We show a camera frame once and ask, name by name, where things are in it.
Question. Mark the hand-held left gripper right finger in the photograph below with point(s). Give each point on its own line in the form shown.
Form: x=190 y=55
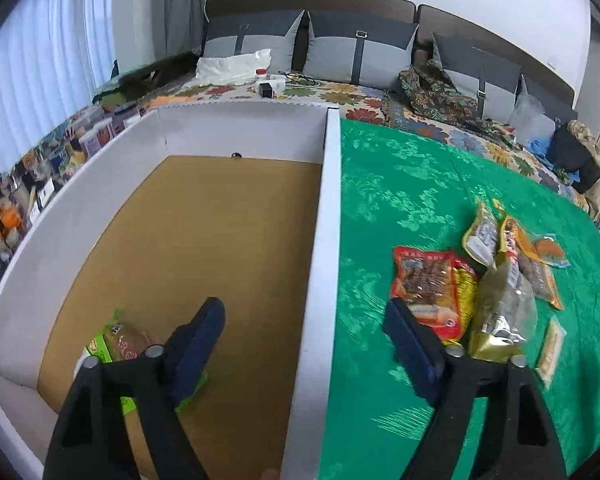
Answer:
x=410 y=340

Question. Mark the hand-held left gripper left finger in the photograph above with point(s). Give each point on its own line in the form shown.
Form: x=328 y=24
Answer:
x=202 y=340

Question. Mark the small beige bar packet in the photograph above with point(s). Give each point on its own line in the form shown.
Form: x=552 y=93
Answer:
x=550 y=350

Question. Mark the red snack packet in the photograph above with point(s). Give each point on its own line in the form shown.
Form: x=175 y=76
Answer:
x=425 y=275

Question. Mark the green snack packet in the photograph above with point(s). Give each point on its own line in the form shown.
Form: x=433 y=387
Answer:
x=125 y=340

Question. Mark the gold clear snack packet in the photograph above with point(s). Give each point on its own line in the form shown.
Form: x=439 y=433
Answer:
x=500 y=310

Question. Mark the orange packet brown contents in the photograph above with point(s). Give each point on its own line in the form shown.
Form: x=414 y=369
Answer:
x=535 y=270

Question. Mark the clear sausage packet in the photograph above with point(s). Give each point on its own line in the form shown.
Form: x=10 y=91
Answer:
x=551 y=252

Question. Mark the yellow white snack packet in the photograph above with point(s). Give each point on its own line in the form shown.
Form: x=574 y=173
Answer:
x=482 y=235

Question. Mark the white cardboard box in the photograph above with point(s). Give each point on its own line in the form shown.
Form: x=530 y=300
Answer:
x=55 y=240

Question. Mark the green patterned blanket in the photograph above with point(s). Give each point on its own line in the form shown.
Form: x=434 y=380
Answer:
x=405 y=185

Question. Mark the black bag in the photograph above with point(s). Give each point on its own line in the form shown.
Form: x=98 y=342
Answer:
x=572 y=155

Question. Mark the blue cloth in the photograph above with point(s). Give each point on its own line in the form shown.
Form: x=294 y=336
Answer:
x=540 y=146

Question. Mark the beige patterned clothing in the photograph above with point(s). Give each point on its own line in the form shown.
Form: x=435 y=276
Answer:
x=587 y=132

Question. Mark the row of small boxes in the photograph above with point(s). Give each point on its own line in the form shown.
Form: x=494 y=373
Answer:
x=80 y=145

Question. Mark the floral bedsheet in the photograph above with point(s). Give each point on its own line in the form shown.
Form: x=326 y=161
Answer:
x=360 y=100

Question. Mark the dark patterned cloth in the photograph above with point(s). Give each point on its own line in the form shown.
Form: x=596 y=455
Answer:
x=440 y=95

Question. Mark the clear plastic bag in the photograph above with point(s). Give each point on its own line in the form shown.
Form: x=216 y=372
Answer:
x=530 y=115

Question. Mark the black charger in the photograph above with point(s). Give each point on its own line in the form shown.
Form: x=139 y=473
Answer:
x=267 y=90

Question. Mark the white power strip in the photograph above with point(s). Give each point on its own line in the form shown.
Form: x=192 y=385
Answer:
x=279 y=82

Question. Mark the small bottle red cap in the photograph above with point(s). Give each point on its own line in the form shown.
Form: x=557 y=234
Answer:
x=261 y=74

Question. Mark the white plastic bag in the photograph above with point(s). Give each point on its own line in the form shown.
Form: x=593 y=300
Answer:
x=225 y=67

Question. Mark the white sheer curtain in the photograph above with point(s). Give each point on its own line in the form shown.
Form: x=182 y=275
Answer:
x=45 y=60

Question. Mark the grey curtain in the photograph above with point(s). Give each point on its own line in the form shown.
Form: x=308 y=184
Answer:
x=180 y=5

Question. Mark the dark brown headboard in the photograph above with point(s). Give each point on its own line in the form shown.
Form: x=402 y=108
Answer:
x=330 y=0

